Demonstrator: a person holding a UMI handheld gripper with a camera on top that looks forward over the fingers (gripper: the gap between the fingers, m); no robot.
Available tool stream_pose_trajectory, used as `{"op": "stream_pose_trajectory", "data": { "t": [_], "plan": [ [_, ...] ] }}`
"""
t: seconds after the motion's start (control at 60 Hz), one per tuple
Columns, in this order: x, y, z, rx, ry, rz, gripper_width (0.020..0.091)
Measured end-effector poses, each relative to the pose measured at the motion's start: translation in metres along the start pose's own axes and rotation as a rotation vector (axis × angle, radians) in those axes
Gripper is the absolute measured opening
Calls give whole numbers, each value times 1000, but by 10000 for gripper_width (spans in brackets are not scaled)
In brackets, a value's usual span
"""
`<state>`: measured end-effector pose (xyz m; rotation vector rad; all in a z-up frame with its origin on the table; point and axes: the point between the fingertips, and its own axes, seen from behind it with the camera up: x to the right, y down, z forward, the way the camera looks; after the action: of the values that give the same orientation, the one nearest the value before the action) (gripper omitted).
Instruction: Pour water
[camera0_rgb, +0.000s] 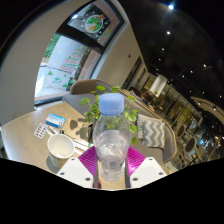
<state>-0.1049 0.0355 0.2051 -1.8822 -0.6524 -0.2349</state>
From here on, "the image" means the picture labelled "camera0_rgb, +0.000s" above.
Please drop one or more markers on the group of ceiling spotlights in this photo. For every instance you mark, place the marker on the group of ceiling spotlights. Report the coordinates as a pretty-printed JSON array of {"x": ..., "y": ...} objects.
[{"x": 170, "y": 6}]

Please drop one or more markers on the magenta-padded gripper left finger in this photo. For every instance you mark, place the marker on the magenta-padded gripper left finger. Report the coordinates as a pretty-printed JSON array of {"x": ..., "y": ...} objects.
[{"x": 77, "y": 171}]

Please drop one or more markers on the window with wreath decal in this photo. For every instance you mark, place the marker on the window with wreath decal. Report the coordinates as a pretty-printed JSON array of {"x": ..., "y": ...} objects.
[{"x": 95, "y": 23}]

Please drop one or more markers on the white printed paper cup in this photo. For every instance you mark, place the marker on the white printed paper cup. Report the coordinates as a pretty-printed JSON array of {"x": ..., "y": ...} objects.
[{"x": 60, "y": 146}]

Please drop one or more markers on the green potted plant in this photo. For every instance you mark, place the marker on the green potted plant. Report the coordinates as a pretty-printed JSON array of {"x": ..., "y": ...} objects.
[{"x": 90, "y": 115}]

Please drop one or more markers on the group of round-backed chairs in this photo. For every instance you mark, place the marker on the group of round-backed chairs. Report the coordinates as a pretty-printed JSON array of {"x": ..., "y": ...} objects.
[{"x": 191, "y": 143}]

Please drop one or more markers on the blue and white box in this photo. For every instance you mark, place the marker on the blue and white box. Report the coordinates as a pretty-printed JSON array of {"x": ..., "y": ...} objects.
[{"x": 55, "y": 120}]

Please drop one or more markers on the white teal-capped marker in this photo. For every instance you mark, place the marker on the white teal-capped marker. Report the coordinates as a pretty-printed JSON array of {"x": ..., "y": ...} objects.
[{"x": 80, "y": 143}]

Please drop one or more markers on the pill blister pack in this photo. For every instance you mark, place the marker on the pill blister pack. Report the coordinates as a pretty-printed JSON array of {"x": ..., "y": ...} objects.
[{"x": 41, "y": 130}]

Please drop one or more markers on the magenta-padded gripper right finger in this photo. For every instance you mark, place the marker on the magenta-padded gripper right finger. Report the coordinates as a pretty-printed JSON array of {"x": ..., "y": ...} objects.
[{"x": 146, "y": 171}]

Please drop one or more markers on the person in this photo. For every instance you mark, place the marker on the person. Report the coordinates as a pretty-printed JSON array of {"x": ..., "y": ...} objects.
[{"x": 148, "y": 98}]

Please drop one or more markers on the window with tree decal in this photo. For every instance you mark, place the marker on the window with tree decal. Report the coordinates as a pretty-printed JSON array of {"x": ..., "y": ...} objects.
[{"x": 63, "y": 63}]

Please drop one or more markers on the clear blue-capped water bottle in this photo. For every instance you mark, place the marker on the clear blue-capped water bottle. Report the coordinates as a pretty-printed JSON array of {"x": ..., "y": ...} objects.
[{"x": 111, "y": 140}]

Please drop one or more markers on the grey curved sofa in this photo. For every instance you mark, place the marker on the grey curved sofa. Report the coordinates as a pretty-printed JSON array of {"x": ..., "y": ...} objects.
[{"x": 81, "y": 87}]

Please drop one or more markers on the grey chevron pillow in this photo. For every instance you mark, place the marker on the grey chevron pillow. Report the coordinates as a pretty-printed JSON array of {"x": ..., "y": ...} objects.
[{"x": 151, "y": 131}]

